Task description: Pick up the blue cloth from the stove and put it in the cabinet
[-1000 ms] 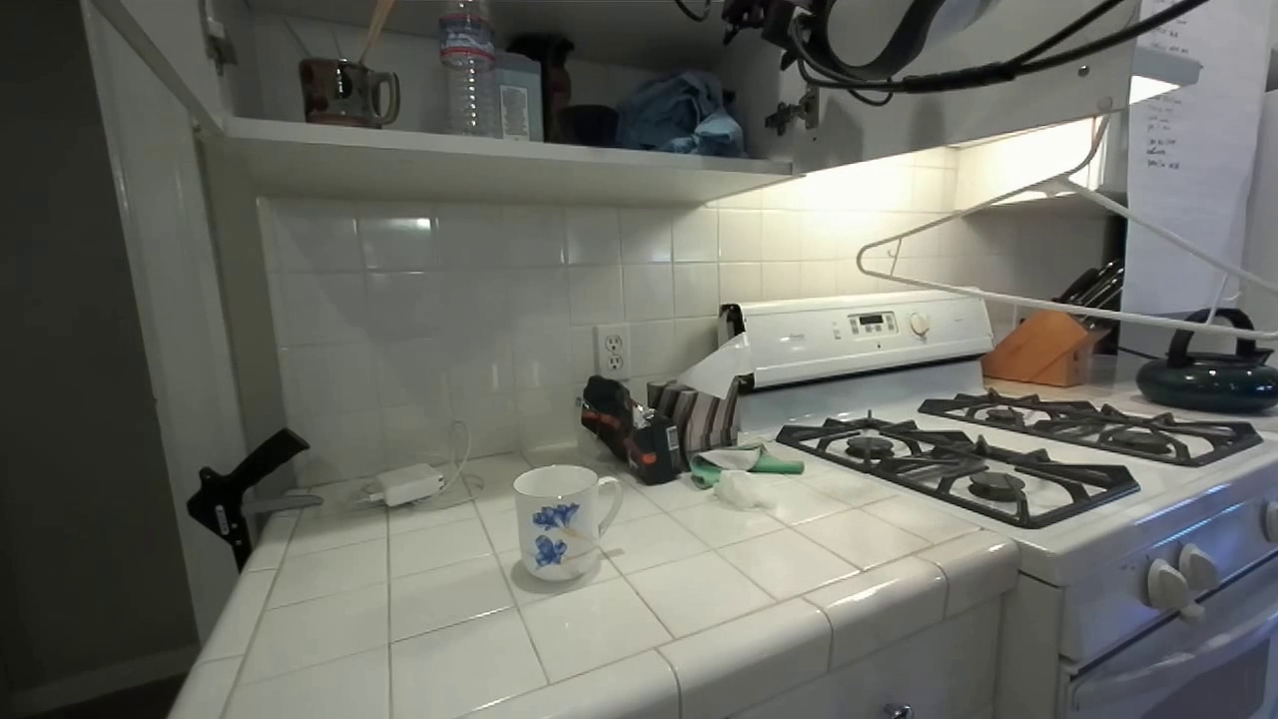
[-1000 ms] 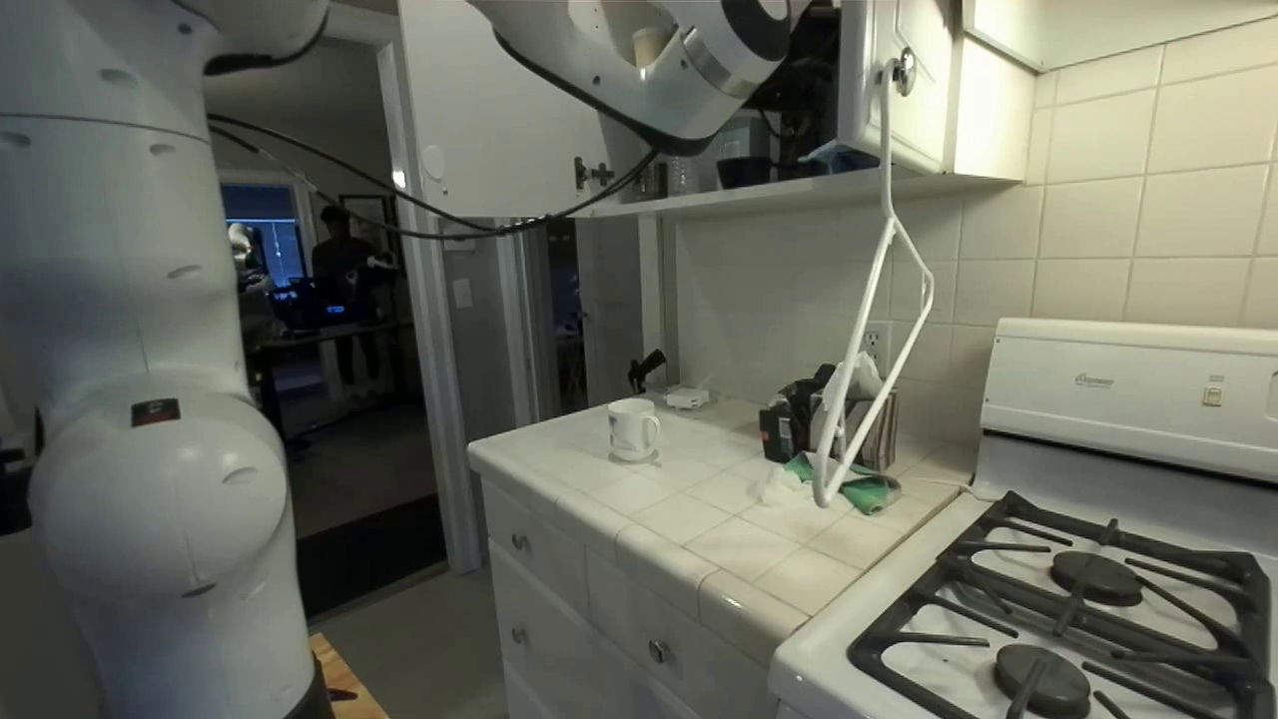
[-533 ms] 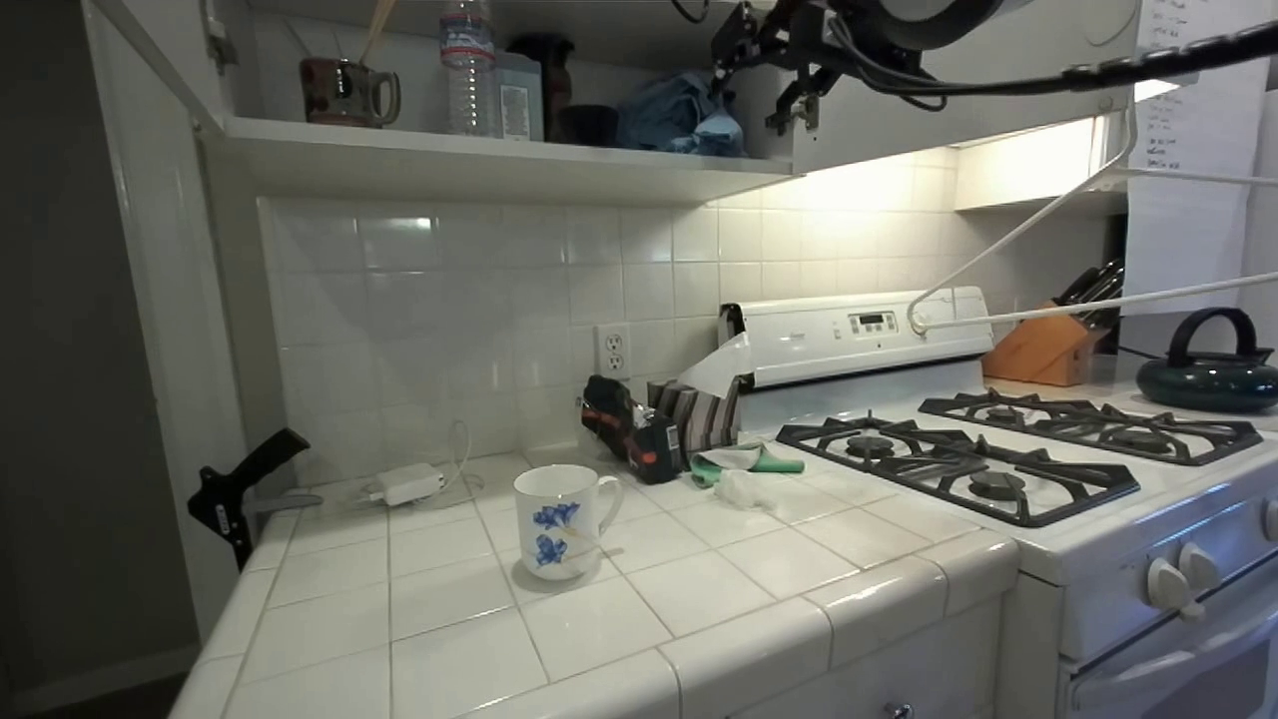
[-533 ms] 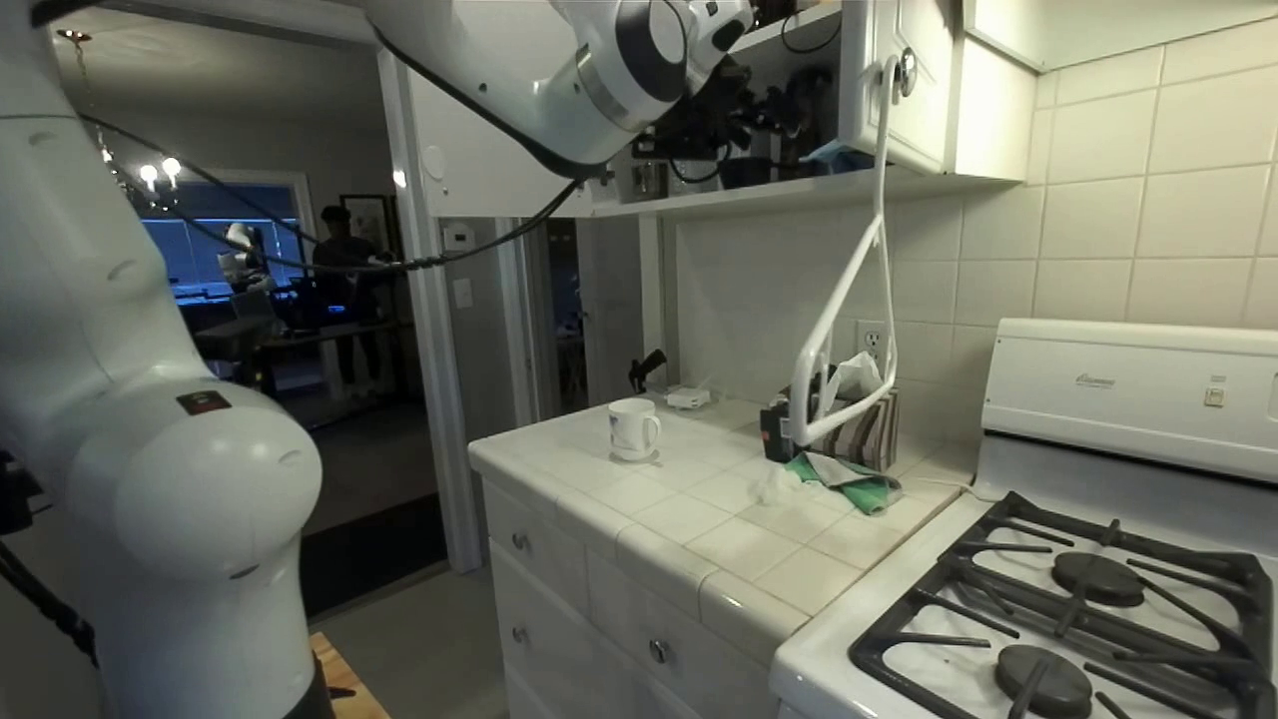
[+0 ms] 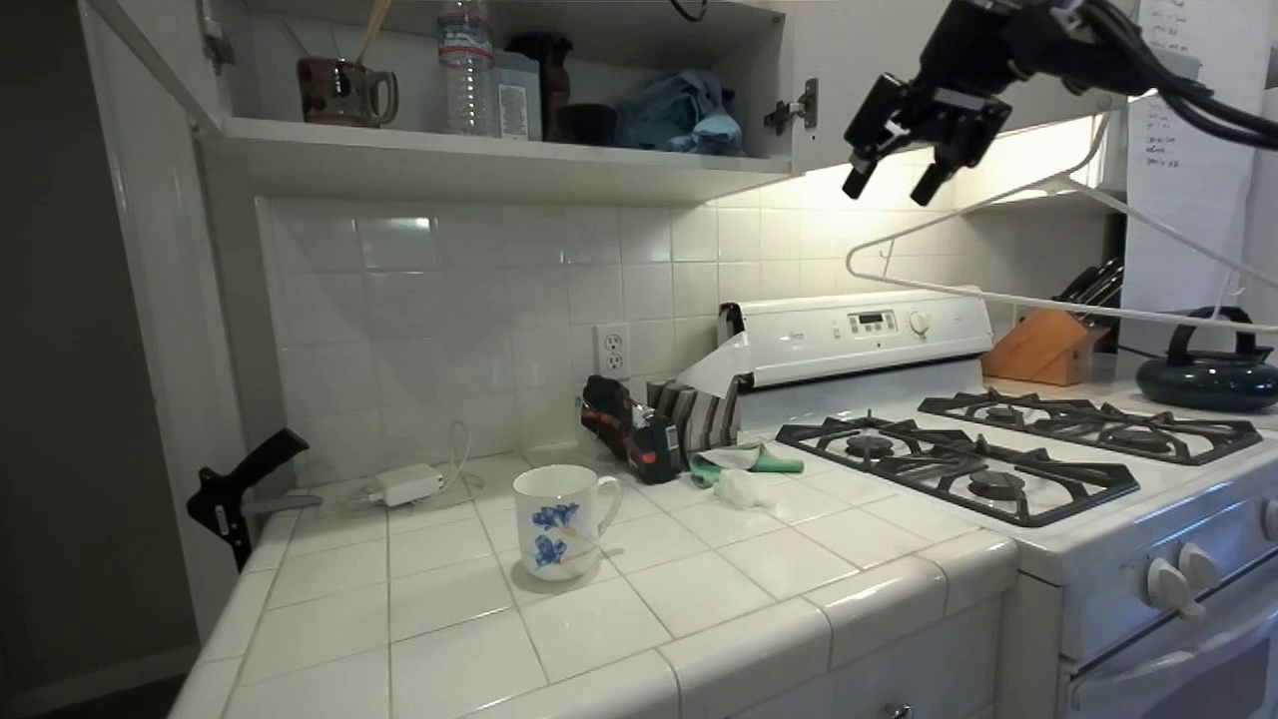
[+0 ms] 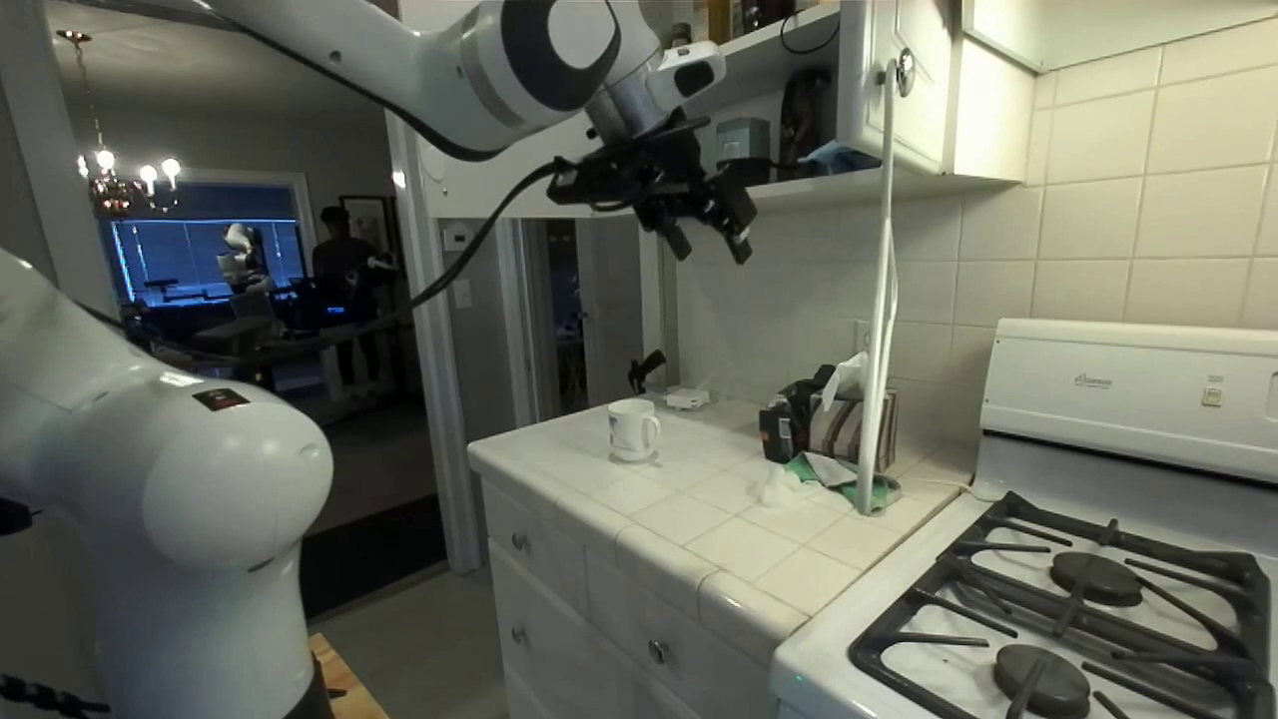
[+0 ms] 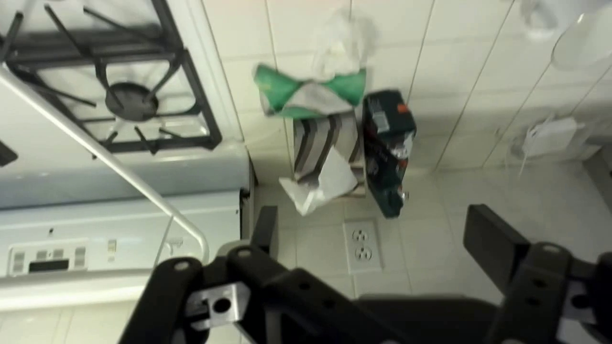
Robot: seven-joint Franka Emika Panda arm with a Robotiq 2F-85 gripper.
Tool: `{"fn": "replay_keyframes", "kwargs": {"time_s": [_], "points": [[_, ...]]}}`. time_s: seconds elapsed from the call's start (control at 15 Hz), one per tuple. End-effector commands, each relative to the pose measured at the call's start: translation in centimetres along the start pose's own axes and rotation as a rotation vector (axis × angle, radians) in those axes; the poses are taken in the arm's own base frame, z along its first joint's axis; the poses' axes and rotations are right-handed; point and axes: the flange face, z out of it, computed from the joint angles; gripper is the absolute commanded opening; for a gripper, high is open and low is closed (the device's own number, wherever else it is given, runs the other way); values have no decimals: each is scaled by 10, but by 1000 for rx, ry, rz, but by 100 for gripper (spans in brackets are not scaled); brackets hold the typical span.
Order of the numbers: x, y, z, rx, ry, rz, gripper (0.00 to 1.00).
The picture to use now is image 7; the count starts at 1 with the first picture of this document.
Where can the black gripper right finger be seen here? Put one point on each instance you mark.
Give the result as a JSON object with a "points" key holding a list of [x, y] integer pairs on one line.
{"points": [[541, 293]]}

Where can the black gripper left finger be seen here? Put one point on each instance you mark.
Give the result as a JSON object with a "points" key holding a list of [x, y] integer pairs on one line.
{"points": [[165, 298]]}

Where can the white gas stove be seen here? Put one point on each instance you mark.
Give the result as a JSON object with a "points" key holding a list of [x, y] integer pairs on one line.
{"points": [[96, 216]]}

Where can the black cast iron stove grate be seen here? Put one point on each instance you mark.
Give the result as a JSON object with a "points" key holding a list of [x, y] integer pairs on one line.
{"points": [[130, 102]]}

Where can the white crumpled paper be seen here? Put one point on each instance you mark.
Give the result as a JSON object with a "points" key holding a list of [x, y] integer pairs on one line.
{"points": [[331, 182]]}

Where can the striped brown white box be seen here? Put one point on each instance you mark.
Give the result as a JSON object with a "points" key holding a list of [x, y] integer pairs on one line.
{"points": [[312, 144]]}

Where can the green white packet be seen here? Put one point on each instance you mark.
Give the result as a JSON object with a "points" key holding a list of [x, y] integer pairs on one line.
{"points": [[274, 88]]}

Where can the clear plastic wrap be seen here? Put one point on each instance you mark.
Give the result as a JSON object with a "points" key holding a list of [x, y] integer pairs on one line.
{"points": [[344, 40]]}

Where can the white wall outlet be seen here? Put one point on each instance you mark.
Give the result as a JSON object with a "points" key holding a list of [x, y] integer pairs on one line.
{"points": [[362, 245]]}

